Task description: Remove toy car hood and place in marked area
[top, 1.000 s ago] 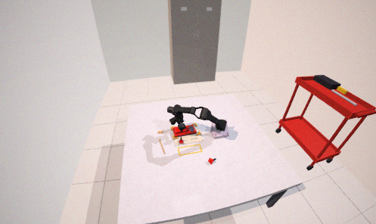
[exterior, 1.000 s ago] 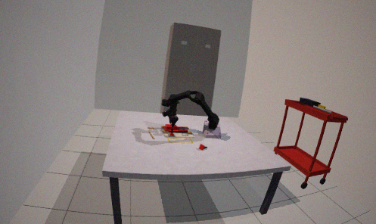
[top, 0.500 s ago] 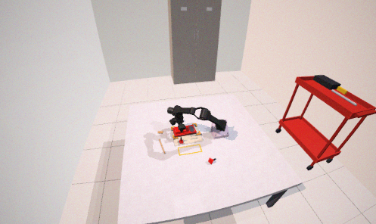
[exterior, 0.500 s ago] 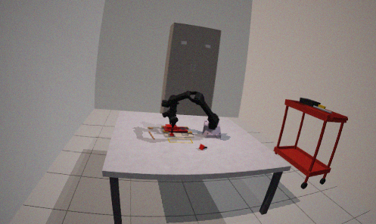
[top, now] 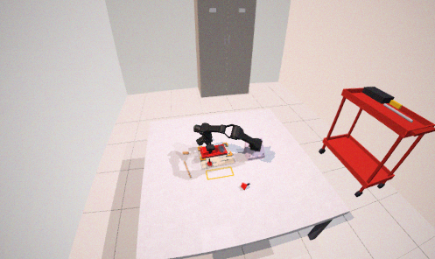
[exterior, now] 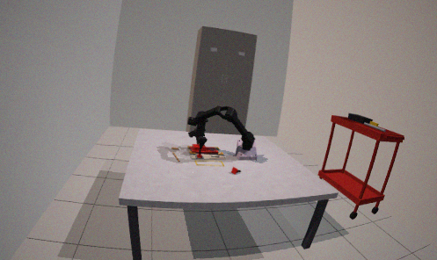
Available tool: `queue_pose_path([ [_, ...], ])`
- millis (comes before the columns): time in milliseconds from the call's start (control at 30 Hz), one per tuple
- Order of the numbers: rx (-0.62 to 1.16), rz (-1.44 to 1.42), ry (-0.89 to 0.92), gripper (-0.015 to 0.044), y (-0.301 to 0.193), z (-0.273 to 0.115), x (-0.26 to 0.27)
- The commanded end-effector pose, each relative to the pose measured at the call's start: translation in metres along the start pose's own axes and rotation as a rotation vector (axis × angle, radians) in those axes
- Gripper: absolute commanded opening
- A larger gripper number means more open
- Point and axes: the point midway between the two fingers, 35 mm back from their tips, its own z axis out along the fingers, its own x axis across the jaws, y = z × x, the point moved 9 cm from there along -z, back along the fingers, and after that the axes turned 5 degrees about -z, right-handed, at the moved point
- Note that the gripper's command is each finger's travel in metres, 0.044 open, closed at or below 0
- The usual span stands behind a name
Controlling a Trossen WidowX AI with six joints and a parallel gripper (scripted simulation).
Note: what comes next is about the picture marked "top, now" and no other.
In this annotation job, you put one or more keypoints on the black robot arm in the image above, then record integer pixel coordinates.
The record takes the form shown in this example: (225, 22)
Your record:
(236, 133)

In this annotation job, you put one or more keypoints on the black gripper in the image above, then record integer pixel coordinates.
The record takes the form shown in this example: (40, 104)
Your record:
(209, 147)

